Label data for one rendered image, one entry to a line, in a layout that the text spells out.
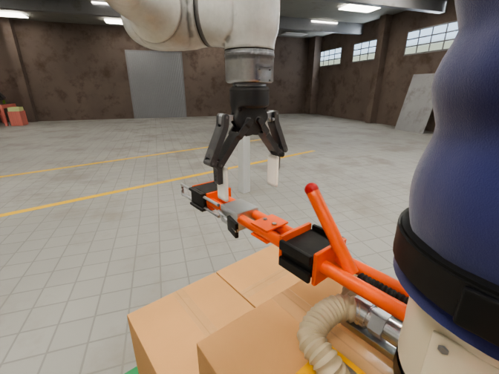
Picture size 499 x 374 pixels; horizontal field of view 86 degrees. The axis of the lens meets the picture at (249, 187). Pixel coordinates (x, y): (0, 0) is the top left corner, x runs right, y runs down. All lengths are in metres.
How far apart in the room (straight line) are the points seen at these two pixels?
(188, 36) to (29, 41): 15.02
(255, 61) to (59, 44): 14.81
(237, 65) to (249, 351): 0.47
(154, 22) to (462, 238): 0.49
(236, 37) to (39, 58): 14.97
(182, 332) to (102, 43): 14.33
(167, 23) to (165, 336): 0.94
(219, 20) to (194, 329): 0.94
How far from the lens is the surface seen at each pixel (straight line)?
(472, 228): 0.26
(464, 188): 0.26
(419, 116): 10.66
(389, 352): 0.49
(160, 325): 1.14
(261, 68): 0.50
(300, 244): 0.49
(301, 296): 0.61
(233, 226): 0.56
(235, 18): 0.50
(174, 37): 0.54
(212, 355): 0.51
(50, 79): 15.29
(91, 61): 14.94
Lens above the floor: 1.35
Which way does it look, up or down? 20 degrees down
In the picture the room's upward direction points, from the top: straight up
